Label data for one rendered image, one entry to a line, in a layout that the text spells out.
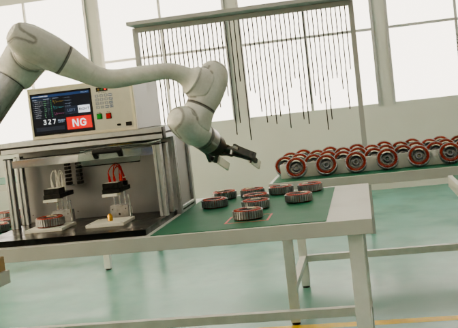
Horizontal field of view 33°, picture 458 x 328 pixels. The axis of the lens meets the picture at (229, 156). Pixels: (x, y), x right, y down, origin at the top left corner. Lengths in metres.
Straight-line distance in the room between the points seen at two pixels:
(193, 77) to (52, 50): 0.47
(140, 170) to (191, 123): 0.73
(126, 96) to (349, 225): 1.05
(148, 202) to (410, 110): 6.32
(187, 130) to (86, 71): 0.37
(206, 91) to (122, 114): 0.61
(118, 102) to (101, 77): 0.63
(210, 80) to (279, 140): 6.74
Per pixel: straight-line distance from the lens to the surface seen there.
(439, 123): 9.30
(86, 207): 3.33
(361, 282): 2.70
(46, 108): 3.23
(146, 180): 3.24
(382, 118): 9.26
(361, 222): 2.63
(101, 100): 3.15
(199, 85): 2.59
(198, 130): 2.58
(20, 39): 2.46
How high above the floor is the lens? 1.17
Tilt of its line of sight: 4 degrees down
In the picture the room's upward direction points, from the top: 6 degrees counter-clockwise
